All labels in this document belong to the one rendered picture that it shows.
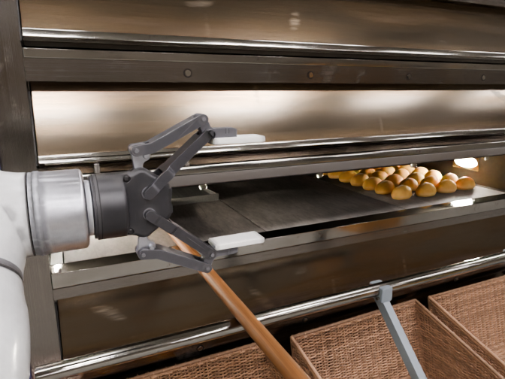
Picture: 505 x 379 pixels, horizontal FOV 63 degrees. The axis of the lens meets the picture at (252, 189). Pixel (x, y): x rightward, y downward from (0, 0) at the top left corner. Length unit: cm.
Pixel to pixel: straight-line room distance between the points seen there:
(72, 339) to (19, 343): 80
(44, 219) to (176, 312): 81
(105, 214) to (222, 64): 72
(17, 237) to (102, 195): 9
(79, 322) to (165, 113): 58
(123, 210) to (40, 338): 77
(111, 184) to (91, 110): 59
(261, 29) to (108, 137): 48
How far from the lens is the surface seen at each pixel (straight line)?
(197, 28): 108
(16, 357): 40
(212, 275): 95
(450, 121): 161
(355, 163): 116
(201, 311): 124
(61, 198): 46
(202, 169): 96
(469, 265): 122
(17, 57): 104
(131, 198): 49
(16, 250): 45
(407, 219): 157
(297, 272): 135
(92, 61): 104
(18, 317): 41
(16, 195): 46
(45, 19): 103
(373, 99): 139
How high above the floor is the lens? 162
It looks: 14 degrees down
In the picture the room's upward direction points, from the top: straight up
